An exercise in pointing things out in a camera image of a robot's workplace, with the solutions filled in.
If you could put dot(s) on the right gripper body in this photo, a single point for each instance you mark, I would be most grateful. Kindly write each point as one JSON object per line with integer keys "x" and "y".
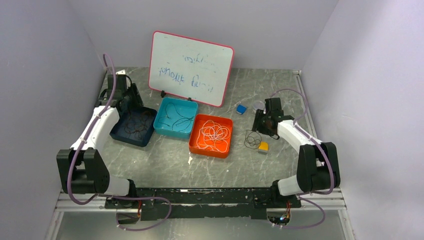
{"x": 260, "y": 123}

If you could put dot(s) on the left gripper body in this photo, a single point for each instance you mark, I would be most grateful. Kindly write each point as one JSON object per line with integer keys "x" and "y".
{"x": 133, "y": 96}

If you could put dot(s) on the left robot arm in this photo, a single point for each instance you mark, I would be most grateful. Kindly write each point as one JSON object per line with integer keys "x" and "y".
{"x": 81, "y": 167}

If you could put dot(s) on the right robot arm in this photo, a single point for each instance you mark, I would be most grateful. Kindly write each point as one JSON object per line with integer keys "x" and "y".
{"x": 317, "y": 164}

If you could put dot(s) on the clear plastic cup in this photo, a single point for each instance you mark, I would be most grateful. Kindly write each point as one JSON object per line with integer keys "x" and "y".
{"x": 258, "y": 105}

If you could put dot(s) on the orange small block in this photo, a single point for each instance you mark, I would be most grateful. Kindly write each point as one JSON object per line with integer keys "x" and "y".
{"x": 263, "y": 147}

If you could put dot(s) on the dark blue tray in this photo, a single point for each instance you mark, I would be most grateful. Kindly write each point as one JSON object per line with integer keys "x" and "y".
{"x": 136, "y": 127}

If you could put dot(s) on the blue small block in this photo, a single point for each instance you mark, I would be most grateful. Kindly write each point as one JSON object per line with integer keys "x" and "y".
{"x": 241, "y": 109}

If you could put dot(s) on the light blue tray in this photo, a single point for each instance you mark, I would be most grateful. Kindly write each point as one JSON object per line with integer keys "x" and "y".
{"x": 175, "y": 117}

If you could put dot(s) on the orange tray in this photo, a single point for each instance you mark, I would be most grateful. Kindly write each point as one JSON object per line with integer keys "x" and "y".
{"x": 211, "y": 136}

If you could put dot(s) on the pink framed whiteboard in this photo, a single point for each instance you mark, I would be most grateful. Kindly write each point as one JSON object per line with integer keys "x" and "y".
{"x": 190, "y": 68}

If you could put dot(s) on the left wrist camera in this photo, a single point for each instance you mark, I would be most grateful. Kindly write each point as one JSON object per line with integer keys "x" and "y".
{"x": 121, "y": 72}

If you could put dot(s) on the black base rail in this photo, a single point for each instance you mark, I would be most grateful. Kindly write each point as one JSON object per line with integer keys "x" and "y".
{"x": 192, "y": 203}

